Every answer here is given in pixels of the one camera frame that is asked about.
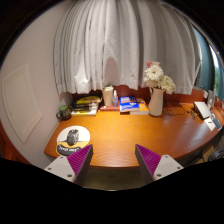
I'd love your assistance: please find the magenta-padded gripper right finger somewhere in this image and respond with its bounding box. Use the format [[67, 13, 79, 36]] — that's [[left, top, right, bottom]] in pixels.
[[134, 144, 185, 186]]

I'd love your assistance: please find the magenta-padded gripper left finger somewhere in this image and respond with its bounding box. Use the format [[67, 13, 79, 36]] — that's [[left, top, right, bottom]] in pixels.
[[43, 143, 94, 187]]

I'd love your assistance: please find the grey black computer mouse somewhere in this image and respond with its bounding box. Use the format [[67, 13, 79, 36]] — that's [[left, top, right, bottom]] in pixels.
[[65, 128, 81, 147]]

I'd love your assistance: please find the round white yellow mouse pad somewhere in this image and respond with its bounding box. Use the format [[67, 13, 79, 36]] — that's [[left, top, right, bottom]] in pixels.
[[55, 125, 92, 157]]

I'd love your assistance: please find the dark mug with green inside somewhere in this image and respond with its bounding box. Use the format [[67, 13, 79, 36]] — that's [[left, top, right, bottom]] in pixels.
[[55, 104, 73, 122]]

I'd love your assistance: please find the dark office chair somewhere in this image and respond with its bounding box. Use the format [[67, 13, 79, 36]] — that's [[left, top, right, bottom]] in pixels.
[[208, 148, 224, 164]]

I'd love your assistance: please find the yellow white book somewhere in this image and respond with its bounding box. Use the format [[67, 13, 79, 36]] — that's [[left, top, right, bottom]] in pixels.
[[70, 109, 98, 117]]

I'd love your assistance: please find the dark pen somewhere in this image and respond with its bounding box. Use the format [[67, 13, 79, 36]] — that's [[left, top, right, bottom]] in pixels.
[[187, 109, 197, 120]]

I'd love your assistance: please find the white paper sheet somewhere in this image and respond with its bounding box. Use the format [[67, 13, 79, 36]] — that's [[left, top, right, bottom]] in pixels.
[[203, 117, 218, 132]]

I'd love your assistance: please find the white ceramic vase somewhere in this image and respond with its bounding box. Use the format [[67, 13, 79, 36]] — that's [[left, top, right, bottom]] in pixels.
[[147, 87, 166, 117]]

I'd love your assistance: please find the flat white device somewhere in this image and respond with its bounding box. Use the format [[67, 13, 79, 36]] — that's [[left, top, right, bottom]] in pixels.
[[193, 101, 213, 120]]

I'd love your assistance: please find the yellow black cover book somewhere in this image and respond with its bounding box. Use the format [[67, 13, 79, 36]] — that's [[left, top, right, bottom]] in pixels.
[[74, 95, 103, 106]]

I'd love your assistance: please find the blue cover book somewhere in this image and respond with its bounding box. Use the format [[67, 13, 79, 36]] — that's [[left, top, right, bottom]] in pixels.
[[118, 95, 141, 113]]

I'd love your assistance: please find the dark red book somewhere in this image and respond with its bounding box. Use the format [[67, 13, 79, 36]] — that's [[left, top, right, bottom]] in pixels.
[[99, 104, 120, 112]]

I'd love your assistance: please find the small clear sanitizer bottle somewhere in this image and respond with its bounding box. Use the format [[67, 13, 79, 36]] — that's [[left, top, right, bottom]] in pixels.
[[112, 89, 119, 108]]

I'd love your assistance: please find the small grey standing box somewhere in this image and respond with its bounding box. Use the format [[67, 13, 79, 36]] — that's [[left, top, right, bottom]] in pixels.
[[206, 89, 216, 109]]

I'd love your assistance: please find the white lidded cup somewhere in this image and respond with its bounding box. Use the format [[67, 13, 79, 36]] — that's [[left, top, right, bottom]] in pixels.
[[101, 85, 115, 108]]

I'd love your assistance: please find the cream white flower bouquet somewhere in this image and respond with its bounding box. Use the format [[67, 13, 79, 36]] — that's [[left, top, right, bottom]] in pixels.
[[143, 60, 177, 95]]

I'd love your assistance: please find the window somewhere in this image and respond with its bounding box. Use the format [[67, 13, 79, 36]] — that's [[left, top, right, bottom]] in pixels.
[[193, 28, 224, 101]]

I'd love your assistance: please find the white curtain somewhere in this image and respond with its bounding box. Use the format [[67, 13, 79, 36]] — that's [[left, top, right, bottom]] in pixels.
[[53, 0, 203, 96]]

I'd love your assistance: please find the black cable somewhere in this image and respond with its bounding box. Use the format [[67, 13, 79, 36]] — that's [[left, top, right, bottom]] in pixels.
[[163, 101, 188, 117]]

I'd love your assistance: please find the white wall panel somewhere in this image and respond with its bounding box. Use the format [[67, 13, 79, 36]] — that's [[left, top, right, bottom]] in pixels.
[[1, 63, 44, 144]]

